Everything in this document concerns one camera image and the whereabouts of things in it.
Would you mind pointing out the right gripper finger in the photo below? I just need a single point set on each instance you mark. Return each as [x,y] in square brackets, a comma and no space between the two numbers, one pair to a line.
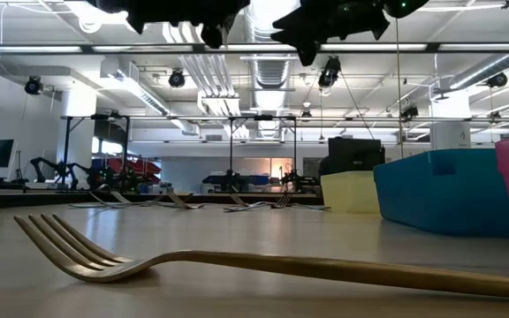
[309,53]
[290,33]

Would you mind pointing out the gold fork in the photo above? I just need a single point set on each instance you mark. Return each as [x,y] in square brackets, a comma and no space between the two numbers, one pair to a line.
[325,267]

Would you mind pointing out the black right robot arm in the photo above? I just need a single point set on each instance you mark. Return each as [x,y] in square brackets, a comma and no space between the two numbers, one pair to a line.
[407,6]

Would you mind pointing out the overhead rig crossbar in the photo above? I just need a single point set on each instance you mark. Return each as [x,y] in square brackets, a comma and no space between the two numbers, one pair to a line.
[199,49]

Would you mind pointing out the black ceiling spotlight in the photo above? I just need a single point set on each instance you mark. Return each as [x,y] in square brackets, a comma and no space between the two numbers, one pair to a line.
[329,73]
[497,79]
[33,85]
[176,78]
[409,111]

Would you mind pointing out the black box-shaped device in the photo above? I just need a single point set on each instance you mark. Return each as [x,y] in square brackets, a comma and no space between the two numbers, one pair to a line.
[356,154]

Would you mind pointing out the blue background box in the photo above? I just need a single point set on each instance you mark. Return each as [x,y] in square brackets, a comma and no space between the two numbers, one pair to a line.
[219,179]

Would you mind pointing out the yellow plastic bin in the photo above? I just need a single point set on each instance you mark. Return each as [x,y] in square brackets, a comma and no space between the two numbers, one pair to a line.
[349,192]

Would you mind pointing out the red background bin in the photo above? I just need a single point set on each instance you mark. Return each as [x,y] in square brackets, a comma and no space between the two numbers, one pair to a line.
[135,168]

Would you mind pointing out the teal plastic bin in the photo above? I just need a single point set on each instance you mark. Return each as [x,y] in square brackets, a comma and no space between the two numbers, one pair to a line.
[449,199]

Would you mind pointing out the corrugated ceiling duct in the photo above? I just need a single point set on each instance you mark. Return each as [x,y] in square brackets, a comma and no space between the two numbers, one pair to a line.
[480,70]
[270,73]

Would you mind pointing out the black background rig frame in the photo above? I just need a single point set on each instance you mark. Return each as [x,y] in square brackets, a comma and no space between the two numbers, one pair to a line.
[458,119]
[263,117]
[66,150]

